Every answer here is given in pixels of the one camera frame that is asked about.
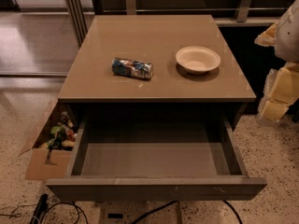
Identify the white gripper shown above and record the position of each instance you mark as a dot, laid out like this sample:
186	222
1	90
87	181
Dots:
288	34

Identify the grey top drawer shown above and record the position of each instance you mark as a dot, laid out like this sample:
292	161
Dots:
156	160

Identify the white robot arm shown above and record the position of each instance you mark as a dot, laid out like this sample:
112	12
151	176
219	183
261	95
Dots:
287	36

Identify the grey drawer cabinet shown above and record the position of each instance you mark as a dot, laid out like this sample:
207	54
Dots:
154	39

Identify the white paper bowl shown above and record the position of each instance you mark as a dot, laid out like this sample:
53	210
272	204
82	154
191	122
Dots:
198	60

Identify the crushed blue soda can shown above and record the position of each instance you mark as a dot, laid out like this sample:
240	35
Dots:
132	68

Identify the colourful snack items in box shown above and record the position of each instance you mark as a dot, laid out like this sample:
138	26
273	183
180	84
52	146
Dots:
63	135

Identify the brown cardboard box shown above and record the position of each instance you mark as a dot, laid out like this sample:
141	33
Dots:
45	164

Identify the black power strip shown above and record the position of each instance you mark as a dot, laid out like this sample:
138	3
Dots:
41	207

